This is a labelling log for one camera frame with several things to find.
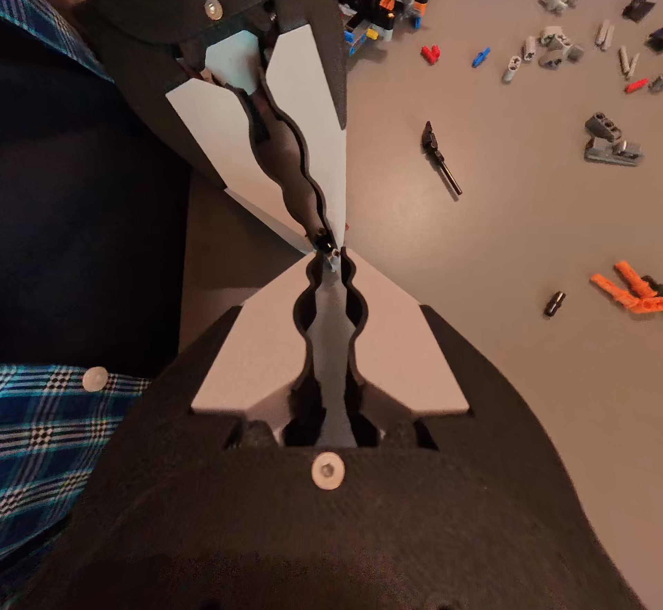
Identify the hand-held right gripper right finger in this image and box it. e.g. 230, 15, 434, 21
340, 249, 470, 438

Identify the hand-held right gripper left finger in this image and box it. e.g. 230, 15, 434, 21
191, 251, 323, 446

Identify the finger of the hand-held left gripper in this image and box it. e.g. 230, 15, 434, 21
263, 23, 348, 251
165, 31, 318, 255

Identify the black lego spike piece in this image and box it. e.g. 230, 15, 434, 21
420, 120, 464, 199

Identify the pile of black lego pins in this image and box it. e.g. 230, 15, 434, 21
543, 276, 663, 318

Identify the orange lego pin connector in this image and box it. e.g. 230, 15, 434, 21
590, 273, 663, 315
613, 260, 659, 300

